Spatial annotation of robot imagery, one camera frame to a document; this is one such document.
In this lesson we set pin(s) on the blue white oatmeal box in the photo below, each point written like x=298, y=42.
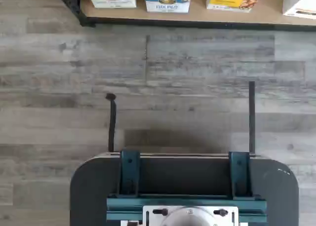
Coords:
x=168, y=1

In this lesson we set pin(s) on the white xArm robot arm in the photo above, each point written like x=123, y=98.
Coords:
x=188, y=219

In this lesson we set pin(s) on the low wooden shelf board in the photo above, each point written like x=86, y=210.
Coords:
x=197, y=15

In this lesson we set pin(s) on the black metal shelf rack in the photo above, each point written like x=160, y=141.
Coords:
x=76, y=11

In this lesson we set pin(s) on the yellow white granola box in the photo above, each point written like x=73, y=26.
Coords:
x=232, y=1

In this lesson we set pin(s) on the black rod with bent tip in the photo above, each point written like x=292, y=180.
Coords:
x=112, y=127

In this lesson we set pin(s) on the straight black rod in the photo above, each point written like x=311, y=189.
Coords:
x=251, y=117

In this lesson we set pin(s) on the black bolt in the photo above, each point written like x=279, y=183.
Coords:
x=221, y=212
x=160, y=212

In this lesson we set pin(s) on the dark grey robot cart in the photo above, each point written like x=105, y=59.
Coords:
x=86, y=186

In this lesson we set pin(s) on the white patterned carton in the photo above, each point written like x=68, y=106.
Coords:
x=301, y=4

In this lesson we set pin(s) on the teal metal mounting frame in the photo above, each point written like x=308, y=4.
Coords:
x=185, y=203

